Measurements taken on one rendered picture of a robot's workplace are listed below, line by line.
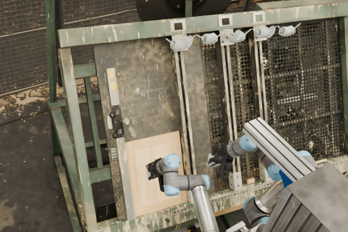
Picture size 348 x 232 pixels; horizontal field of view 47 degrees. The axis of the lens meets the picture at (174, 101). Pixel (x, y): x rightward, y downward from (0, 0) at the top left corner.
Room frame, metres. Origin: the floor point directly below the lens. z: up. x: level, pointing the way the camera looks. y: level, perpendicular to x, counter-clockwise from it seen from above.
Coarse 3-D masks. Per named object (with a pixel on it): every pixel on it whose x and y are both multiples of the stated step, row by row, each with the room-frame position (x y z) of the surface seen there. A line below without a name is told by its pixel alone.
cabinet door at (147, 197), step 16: (128, 144) 1.66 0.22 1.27; (144, 144) 1.70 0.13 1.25; (160, 144) 1.75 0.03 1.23; (176, 144) 1.79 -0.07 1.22; (128, 160) 1.60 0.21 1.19; (144, 160) 1.65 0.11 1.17; (144, 176) 1.59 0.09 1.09; (144, 192) 1.53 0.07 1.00; (160, 192) 1.57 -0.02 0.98; (144, 208) 1.47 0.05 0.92; (160, 208) 1.51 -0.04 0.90
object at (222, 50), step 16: (224, 16) 2.32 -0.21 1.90; (224, 32) 2.26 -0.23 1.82; (240, 32) 2.18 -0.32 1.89; (224, 48) 2.25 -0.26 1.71; (224, 64) 2.19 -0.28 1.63; (224, 80) 2.13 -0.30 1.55; (224, 96) 2.09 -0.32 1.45; (224, 112) 2.04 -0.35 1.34; (224, 128) 2.00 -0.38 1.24; (240, 176) 1.81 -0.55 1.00
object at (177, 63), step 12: (180, 36) 2.11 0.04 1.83; (192, 36) 2.03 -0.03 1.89; (180, 60) 2.07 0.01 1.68; (180, 72) 2.04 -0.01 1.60; (180, 84) 1.97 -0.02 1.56; (180, 96) 1.93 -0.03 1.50; (180, 108) 1.89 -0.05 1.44; (180, 120) 1.87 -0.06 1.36; (180, 132) 1.84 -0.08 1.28; (192, 144) 1.79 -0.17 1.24; (192, 156) 1.75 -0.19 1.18; (192, 168) 1.71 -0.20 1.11
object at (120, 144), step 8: (112, 80) 1.83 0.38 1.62; (112, 96) 1.77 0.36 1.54; (112, 104) 1.75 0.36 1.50; (112, 120) 1.71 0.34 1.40; (120, 144) 1.63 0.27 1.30; (120, 152) 1.60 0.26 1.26; (120, 160) 1.57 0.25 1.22; (120, 168) 1.54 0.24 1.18; (120, 176) 1.53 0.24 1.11; (128, 176) 1.53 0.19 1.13; (128, 184) 1.50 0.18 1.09; (128, 192) 1.48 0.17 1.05; (128, 200) 1.45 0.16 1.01; (128, 208) 1.42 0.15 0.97; (128, 216) 1.39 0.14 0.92
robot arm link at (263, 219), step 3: (261, 216) 1.34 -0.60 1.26; (264, 216) 1.34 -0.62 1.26; (267, 216) 1.35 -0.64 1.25; (255, 219) 1.33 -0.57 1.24; (258, 219) 1.32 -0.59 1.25; (261, 219) 1.31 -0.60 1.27; (264, 219) 1.31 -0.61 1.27; (267, 219) 1.32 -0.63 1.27; (252, 222) 1.32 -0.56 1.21; (255, 222) 1.31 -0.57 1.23; (258, 222) 1.30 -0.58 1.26; (261, 222) 1.29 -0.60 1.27; (264, 222) 1.30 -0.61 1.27; (252, 225) 1.31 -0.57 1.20; (255, 225) 1.29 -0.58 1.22
